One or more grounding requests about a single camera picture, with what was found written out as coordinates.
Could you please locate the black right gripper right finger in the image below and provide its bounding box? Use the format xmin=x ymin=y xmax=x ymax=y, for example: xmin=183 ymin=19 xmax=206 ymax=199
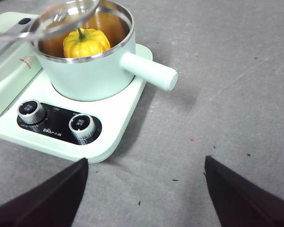
xmin=204 ymin=155 xmax=284 ymax=227

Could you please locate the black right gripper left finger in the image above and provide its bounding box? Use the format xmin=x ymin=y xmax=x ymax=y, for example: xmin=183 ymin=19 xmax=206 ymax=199
xmin=0 ymin=157 xmax=89 ymax=227

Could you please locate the yellow toy pumpkin green stem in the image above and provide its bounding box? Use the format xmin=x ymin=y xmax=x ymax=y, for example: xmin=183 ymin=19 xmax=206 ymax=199
xmin=62 ymin=27 xmax=111 ymax=59

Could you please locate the glass pot lid green knob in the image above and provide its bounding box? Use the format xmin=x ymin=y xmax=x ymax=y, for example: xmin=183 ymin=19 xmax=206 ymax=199
xmin=0 ymin=0 xmax=101 ymax=44

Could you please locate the silver control knob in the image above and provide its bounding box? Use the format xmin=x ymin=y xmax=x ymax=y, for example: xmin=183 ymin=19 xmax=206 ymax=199
xmin=68 ymin=113 xmax=97 ymax=141
xmin=16 ymin=99 xmax=47 ymax=125

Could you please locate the mint green cooker base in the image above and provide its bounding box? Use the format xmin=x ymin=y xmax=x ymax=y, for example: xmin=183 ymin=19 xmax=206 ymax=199
xmin=0 ymin=11 xmax=154 ymax=165

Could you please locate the mint green pot with handle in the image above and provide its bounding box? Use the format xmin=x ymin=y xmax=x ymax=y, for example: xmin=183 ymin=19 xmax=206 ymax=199
xmin=29 ymin=0 xmax=179 ymax=102

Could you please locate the mint green griddle cover silver handle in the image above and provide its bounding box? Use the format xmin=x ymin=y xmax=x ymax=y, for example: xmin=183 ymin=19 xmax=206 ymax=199
xmin=0 ymin=11 xmax=44 ymax=122

